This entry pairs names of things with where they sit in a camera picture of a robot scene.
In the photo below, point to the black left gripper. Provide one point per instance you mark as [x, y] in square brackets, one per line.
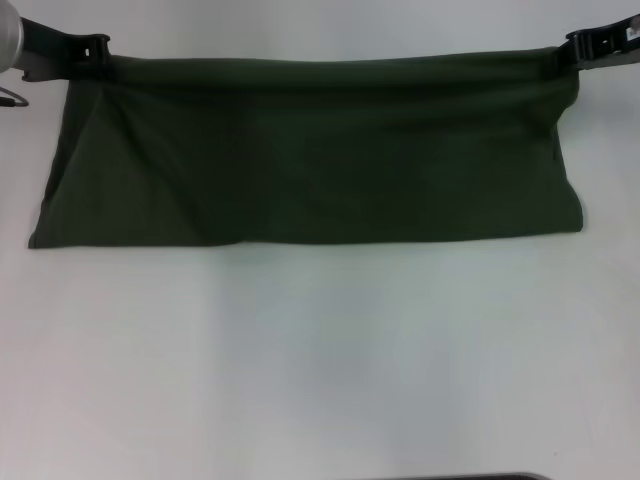
[47, 52]

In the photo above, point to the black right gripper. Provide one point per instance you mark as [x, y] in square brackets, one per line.
[617, 42]

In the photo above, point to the dark green t-shirt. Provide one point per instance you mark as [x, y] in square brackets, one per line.
[310, 150]

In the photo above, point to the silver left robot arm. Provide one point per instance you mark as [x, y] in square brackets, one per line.
[9, 35]

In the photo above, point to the dark flat panel edge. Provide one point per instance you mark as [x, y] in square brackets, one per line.
[492, 476]

